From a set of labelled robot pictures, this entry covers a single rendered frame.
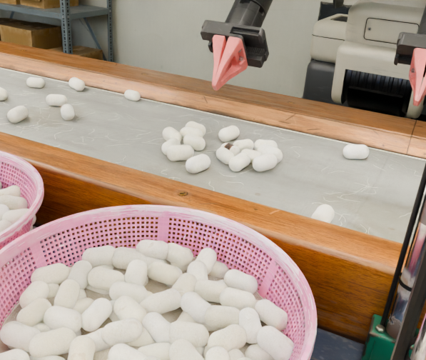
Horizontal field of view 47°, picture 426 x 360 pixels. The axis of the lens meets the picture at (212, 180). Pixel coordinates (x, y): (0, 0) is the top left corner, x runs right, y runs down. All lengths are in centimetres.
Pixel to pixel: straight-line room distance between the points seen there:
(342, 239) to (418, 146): 35
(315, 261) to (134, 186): 21
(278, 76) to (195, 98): 205
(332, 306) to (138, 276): 19
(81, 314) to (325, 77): 131
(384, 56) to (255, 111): 49
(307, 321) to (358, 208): 25
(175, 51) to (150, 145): 250
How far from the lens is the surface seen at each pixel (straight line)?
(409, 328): 17
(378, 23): 129
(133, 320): 40
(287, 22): 286
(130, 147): 71
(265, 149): 69
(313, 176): 67
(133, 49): 339
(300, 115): 83
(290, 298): 43
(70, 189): 59
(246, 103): 86
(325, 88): 162
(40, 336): 40
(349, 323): 51
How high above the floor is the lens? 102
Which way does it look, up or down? 26 degrees down
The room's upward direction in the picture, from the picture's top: 4 degrees clockwise
